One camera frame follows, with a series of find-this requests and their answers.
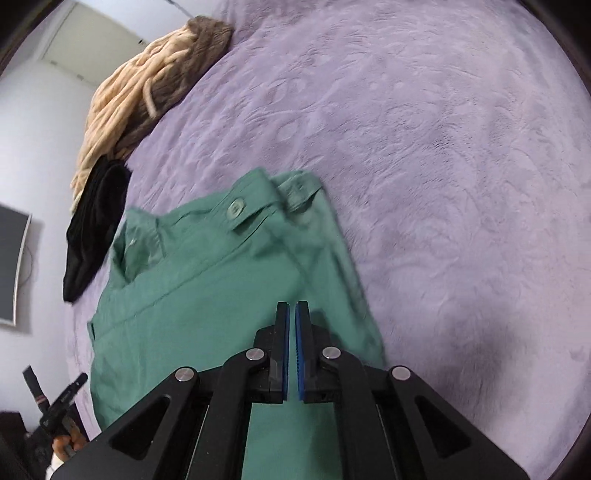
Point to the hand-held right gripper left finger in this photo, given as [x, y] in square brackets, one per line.
[287, 355]

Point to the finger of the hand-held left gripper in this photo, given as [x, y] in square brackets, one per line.
[74, 387]

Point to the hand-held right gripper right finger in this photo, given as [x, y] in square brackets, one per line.
[300, 355]

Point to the green work jacket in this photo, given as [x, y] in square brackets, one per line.
[194, 314]

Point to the person's left hand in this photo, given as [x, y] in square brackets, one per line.
[64, 446]

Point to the black folded garment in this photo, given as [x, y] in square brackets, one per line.
[92, 221]

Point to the purple embossed blanket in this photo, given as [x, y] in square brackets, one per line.
[415, 184]

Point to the brown knitted garment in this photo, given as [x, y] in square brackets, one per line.
[207, 39]

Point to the white wardrobe door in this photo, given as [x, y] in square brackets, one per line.
[115, 37]

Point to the wall monitor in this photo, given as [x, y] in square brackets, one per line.
[9, 263]

